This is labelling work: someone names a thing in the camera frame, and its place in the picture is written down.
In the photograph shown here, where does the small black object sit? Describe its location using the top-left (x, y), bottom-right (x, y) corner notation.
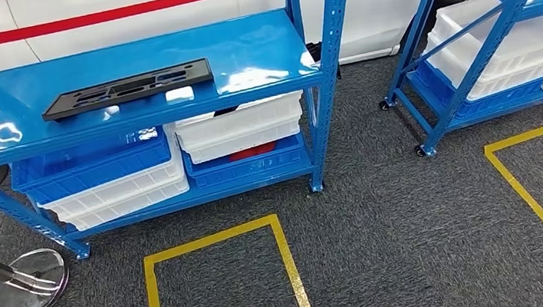
top-left (305, 38), bottom-right (343, 84)

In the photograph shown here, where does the blue wheeled shelf rack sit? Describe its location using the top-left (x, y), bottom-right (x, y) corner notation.
top-left (367, 0), bottom-right (543, 163)

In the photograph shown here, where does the black plastic panel part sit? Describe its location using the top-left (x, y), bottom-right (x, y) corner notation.
top-left (37, 56), bottom-right (218, 124)

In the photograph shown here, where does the white car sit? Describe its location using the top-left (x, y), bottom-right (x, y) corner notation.
top-left (0, 0), bottom-right (518, 105)

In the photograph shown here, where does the red object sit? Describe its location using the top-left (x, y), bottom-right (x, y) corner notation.
top-left (227, 140), bottom-right (279, 163)

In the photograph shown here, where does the chrome stanchion post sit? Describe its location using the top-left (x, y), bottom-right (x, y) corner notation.
top-left (0, 232), bottom-right (74, 307)

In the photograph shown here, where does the blue metal shelf rack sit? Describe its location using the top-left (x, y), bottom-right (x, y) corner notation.
top-left (0, 0), bottom-right (383, 270)

